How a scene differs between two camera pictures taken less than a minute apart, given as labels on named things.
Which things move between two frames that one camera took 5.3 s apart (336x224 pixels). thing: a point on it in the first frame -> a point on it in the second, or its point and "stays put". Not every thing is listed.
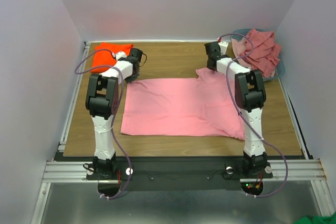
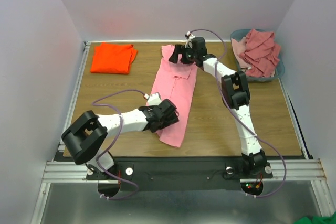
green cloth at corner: x=330 y=219 stays put
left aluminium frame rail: x=67 y=171 stays put
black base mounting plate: x=180 y=174 stays put
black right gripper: x=210 y=66 -> x=177 y=52
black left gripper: x=129 y=80 -> x=171 y=121
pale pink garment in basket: x=239 y=48 stays put
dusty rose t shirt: x=261 y=52 stays put
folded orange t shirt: x=103 y=58 stays put
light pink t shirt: x=194 y=106 -> x=174 y=82
